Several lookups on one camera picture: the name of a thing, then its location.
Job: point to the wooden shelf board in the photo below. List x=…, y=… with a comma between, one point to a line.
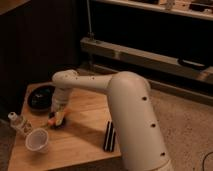
x=177, y=7

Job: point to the clear plastic cup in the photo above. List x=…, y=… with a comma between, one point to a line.
x=37, y=141

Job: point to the orange blue brush tool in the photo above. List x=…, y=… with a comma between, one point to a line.
x=51, y=121

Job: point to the black bowl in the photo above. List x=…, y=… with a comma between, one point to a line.
x=41, y=97

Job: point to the vertical metal rod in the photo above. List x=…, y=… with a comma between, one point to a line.
x=91, y=34

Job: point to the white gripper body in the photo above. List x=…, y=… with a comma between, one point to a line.
x=60, y=99

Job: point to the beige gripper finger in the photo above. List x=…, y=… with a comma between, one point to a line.
x=59, y=117

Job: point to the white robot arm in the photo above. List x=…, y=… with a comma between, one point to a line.
x=139, y=136

